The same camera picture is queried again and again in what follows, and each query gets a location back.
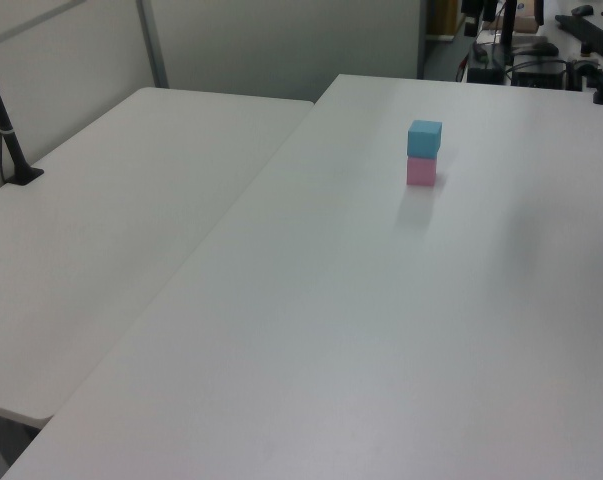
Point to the pink cube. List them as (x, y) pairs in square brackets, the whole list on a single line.
[(421, 171)]

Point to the blue cube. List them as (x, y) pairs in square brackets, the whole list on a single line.
[(423, 139)]

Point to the black power adapter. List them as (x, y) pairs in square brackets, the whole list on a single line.
[(485, 75)]

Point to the black electronics box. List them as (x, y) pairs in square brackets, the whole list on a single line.
[(539, 76)]

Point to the black monitor stand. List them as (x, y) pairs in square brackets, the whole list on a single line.
[(505, 32)]

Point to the cardboard box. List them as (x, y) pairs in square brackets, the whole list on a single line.
[(522, 15)]

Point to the black keyboard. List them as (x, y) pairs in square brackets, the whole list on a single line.
[(587, 29)]

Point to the black computer mouse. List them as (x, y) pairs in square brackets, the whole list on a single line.
[(581, 9)]

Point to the grey partition post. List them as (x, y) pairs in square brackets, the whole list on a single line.
[(153, 42)]

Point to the black camera stand pole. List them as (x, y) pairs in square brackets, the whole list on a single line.
[(3, 131)]

